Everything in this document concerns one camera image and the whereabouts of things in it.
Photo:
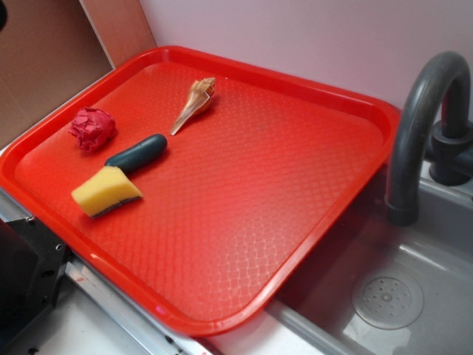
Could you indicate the red plastic serving tray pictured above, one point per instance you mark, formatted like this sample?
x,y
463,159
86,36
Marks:
x,y
241,196

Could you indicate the brown spiral seashell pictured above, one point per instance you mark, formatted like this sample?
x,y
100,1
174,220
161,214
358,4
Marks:
x,y
198,100

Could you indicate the yellow sponge piece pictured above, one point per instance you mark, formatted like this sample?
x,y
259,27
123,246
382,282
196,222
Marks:
x,y
105,190

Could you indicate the crumpled red paper ball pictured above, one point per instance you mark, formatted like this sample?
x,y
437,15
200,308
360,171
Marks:
x,y
92,128

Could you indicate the grey plastic toy sink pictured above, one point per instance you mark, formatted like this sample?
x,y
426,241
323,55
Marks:
x,y
370,287

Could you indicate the grey curved toy faucet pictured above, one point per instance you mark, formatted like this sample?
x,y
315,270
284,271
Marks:
x,y
434,127

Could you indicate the brown cardboard box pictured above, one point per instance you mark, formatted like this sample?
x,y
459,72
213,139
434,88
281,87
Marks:
x,y
52,50

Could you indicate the aluminium rail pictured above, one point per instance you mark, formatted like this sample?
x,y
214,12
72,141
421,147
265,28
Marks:
x,y
84,313

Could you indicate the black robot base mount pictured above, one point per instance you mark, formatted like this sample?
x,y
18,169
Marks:
x,y
33,261

